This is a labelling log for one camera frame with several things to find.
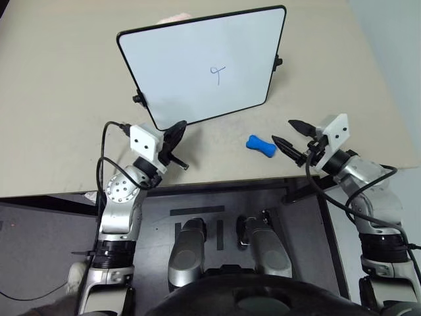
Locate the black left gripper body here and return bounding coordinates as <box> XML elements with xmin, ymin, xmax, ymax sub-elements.
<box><xmin>159</xmin><ymin>144</ymin><xmax>190</xmax><ymax>172</ymax></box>

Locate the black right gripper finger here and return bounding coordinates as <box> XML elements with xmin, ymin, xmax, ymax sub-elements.
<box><xmin>287</xmin><ymin>119</ymin><xmax>318</xmax><ymax>138</ymax></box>
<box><xmin>270</xmin><ymin>134</ymin><xmax>304</xmax><ymax>167</ymax></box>

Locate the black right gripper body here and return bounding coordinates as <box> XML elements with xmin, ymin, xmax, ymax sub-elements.
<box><xmin>295</xmin><ymin>133</ymin><xmax>330</xmax><ymax>167</ymax></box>

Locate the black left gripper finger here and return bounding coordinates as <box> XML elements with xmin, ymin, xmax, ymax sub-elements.
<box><xmin>163</xmin><ymin>120</ymin><xmax>189</xmax><ymax>141</ymax></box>
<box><xmin>165</xmin><ymin>130</ymin><xmax>184</xmax><ymax>156</ymax></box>

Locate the blue bone-shaped eraser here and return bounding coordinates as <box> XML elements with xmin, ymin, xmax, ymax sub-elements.
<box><xmin>245</xmin><ymin>134</ymin><xmax>278</xmax><ymax>159</ymax></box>

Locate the long black tape strip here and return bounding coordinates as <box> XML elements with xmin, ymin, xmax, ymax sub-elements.
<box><xmin>169</xmin><ymin>206</ymin><xmax>226</xmax><ymax>217</ymax></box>

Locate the short black tape strip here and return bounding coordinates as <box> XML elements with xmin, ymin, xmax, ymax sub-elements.
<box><xmin>216</xmin><ymin>219</ymin><xmax>225</xmax><ymax>251</ymax></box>

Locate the silver left robot leg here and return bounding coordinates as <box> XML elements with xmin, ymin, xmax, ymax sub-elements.
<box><xmin>167</xmin><ymin>217</ymin><xmax>209</xmax><ymax>294</ymax></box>

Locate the silver robot leg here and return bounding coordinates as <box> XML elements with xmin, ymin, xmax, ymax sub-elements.
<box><xmin>167</xmin><ymin>217</ymin><xmax>209</xmax><ymax>294</ymax></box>
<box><xmin>235</xmin><ymin>215</ymin><xmax>293</xmax><ymax>281</ymax></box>

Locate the silver right robot leg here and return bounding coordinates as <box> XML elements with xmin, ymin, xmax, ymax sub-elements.
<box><xmin>235</xmin><ymin>215</ymin><xmax>293</xmax><ymax>281</ymax></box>

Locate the pale pink soft object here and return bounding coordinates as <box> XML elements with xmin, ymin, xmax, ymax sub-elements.
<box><xmin>155</xmin><ymin>12</ymin><xmax>192</xmax><ymax>24</ymax></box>

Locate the white cloth wad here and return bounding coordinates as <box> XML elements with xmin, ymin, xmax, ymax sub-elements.
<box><xmin>66</xmin><ymin>261</ymin><xmax>89</xmax><ymax>296</ymax></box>

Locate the dark rounded robot torso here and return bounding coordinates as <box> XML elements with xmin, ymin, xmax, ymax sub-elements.
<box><xmin>144</xmin><ymin>272</ymin><xmax>381</xmax><ymax>316</ymax></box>

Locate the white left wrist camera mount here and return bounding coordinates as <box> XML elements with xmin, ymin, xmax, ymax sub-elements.
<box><xmin>129</xmin><ymin>123</ymin><xmax>167</xmax><ymax>174</ymax></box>

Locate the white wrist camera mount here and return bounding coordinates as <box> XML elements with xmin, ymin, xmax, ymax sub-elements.
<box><xmin>129</xmin><ymin>123</ymin><xmax>167</xmax><ymax>174</ymax></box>
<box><xmin>314</xmin><ymin>113</ymin><xmax>349</xmax><ymax>172</ymax></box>

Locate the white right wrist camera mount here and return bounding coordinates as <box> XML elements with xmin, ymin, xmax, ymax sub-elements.
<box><xmin>314</xmin><ymin>113</ymin><xmax>349</xmax><ymax>172</ymax></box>

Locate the black table frame bracket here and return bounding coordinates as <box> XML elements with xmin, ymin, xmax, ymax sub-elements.
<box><xmin>282</xmin><ymin>176</ymin><xmax>334</xmax><ymax>205</ymax></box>

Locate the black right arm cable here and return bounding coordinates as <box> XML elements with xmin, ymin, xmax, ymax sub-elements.
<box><xmin>304</xmin><ymin>153</ymin><xmax>421</xmax><ymax>250</ymax></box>

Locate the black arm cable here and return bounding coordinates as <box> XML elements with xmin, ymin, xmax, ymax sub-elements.
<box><xmin>304</xmin><ymin>153</ymin><xmax>421</xmax><ymax>250</ymax></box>
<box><xmin>95</xmin><ymin>120</ymin><xmax>149</xmax><ymax>231</ymax></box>

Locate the black table frame bar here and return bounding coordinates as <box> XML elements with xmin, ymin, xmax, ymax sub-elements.
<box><xmin>0</xmin><ymin>176</ymin><xmax>320</xmax><ymax>217</ymax></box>

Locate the white board with black frame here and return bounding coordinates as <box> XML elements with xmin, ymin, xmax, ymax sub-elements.
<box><xmin>116</xmin><ymin>5</ymin><xmax>287</xmax><ymax>132</ymax></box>

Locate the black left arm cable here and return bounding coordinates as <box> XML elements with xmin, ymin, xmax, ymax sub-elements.
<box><xmin>95</xmin><ymin>120</ymin><xmax>149</xmax><ymax>231</ymax></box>

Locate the thin black floor cable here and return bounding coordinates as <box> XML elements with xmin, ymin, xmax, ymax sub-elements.
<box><xmin>0</xmin><ymin>282</ymin><xmax>70</xmax><ymax>302</ymax></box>

